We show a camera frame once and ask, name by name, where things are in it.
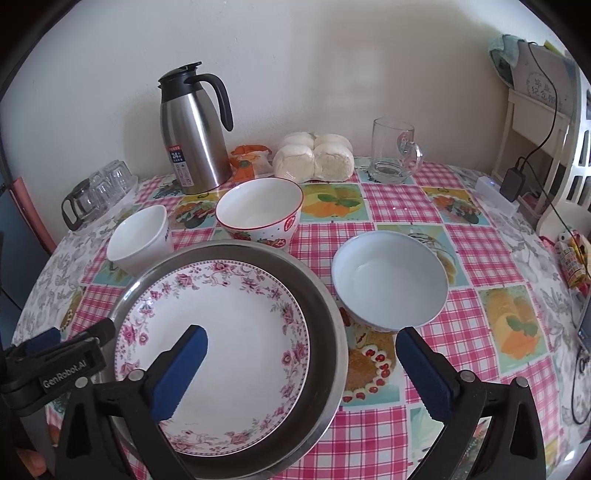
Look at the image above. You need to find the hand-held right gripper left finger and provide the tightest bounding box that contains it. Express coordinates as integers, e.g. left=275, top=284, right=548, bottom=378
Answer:
left=54, top=324, right=208, bottom=480

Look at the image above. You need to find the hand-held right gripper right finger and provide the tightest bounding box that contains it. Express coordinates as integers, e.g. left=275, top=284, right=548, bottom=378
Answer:
left=396, top=326, right=548, bottom=480

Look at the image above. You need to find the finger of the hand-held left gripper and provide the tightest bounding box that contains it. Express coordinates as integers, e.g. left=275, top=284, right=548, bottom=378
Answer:
left=7, top=328, right=63, bottom=358
left=55, top=318, right=116, bottom=352

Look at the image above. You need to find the pink floral round plate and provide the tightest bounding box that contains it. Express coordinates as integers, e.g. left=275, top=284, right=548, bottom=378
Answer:
left=115, top=260, right=310, bottom=455

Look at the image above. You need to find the pale blue bowl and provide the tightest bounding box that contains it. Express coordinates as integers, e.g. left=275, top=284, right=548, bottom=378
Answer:
left=331, top=231, right=450, bottom=333

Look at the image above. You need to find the stainless steel basin plate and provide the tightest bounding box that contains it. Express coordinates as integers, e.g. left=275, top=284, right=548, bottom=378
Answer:
left=108, top=240, right=349, bottom=480

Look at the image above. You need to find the plain white bowl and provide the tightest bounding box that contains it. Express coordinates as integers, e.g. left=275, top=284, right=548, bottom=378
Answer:
left=107, top=205, right=175, bottom=276

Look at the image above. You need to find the strawberry print bowl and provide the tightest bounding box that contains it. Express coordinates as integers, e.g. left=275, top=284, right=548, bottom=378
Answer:
left=215, top=178, right=304, bottom=252

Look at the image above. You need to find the pink board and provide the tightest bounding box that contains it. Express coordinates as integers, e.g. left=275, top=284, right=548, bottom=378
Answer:
left=11, top=178, right=57, bottom=254

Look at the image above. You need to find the white serving tray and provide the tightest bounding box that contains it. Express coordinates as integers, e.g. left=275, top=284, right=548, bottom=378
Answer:
left=69, top=173, right=140, bottom=234

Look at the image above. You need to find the clear drinking glass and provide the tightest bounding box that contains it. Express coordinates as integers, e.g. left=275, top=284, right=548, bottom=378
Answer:
left=104, top=159, right=136, bottom=197
left=89, top=170, right=114, bottom=205

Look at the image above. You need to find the white power strip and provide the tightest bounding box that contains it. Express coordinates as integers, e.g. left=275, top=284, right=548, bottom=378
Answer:
left=475, top=175, right=525, bottom=214

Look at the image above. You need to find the black charger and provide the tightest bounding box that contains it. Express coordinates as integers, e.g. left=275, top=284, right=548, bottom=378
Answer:
left=501, top=166, right=526, bottom=202

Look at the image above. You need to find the stainless steel thermos jug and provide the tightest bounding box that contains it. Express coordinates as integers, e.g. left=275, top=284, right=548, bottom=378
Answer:
left=158, top=61, right=234, bottom=195

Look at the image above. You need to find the orange snack packet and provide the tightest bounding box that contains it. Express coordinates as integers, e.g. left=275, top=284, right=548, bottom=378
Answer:
left=229, top=144, right=271, bottom=182

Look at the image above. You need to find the glass mug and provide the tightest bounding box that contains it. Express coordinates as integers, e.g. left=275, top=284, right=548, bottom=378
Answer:
left=368, top=117, right=424, bottom=184

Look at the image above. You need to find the bag of steamed buns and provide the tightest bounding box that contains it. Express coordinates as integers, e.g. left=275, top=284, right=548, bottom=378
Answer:
left=272, top=132, right=355, bottom=182

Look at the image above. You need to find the white plastic chair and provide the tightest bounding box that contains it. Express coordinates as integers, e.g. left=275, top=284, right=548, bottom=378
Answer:
left=536, top=69, right=591, bottom=241

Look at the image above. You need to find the grey printed bag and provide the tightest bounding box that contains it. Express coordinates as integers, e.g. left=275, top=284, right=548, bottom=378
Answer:
left=512, top=41, right=574, bottom=114

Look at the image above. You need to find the green cloth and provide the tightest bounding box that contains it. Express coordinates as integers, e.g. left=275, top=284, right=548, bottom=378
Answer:
left=489, top=34, right=523, bottom=88

